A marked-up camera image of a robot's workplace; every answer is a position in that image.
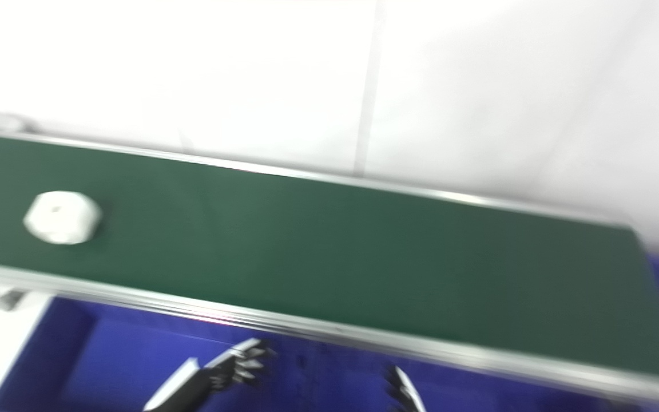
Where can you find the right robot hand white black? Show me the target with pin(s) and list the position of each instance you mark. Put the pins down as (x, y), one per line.
(405, 395)

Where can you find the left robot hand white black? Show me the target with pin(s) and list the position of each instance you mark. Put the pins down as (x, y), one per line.
(223, 372)

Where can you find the white hexagonal plastic part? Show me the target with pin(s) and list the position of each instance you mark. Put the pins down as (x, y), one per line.
(62, 217)

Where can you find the green conveyor belt aluminium frame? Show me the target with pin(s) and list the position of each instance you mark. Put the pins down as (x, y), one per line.
(329, 252)

